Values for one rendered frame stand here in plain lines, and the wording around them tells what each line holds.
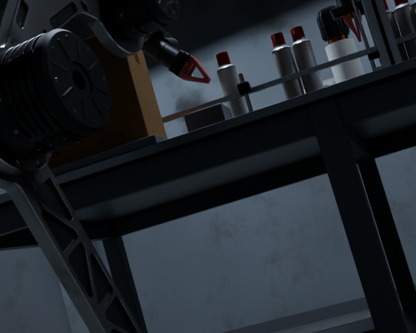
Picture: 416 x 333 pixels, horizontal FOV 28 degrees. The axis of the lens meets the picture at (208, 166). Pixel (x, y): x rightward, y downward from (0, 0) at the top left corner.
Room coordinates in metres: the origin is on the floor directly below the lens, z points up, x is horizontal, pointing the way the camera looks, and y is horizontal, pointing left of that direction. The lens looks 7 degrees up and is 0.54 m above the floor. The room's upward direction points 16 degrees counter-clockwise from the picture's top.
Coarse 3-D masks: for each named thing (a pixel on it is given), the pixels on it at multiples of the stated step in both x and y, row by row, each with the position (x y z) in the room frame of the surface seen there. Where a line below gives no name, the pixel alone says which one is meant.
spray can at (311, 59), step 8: (296, 32) 2.13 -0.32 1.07; (296, 40) 2.14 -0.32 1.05; (304, 40) 2.13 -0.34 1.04; (296, 48) 2.13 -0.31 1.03; (304, 48) 2.12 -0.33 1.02; (296, 56) 2.14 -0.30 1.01; (304, 56) 2.12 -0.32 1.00; (312, 56) 2.13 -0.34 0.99; (304, 64) 2.13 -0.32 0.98; (312, 64) 2.13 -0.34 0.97; (304, 80) 2.13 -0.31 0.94; (312, 80) 2.12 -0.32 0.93; (320, 80) 2.13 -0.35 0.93; (304, 88) 2.15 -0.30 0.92; (312, 88) 2.13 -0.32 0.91; (320, 88) 2.13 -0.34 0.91
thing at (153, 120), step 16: (96, 48) 1.84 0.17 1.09; (112, 64) 1.83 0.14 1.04; (128, 64) 1.83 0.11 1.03; (144, 64) 2.03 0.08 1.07; (112, 80) 1.84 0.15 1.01; (128, 80) 1.83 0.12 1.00; (144, 80) 1.97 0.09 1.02; (112, 96) 1.84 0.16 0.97; (128, 96) 1.83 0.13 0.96; (144, 96) 1.91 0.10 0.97; (112, 112) 1.84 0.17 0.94; (128, 112) 1.83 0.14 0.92; (144, 112) 1.85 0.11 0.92; (112, 128) 1.84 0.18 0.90; (128, 128) 1.84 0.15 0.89; (144, 128) 1.83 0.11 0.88; (160, 128) 2.01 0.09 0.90; (80, 144) 1.85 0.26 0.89; (96, 144) 1.85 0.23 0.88; (112, 144) 1.84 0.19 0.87; (64, 160) 1.86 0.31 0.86
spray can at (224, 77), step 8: (216, 56) 2.19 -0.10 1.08; (224, 56) 2.18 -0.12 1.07; (224, 64) 2.18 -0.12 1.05; (224, 72) 2.17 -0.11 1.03; (232, 72) 2.17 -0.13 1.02; (224, 80) 2.17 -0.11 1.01; (232, 80) 2.17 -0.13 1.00; (224, 88) 2.18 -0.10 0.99; (232, 88) 2.17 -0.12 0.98; (232, 104) 2.17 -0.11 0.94; (240, 104) 2.17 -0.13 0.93; (232, 112) 2.17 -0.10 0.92; (240, 112) 2.17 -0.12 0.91
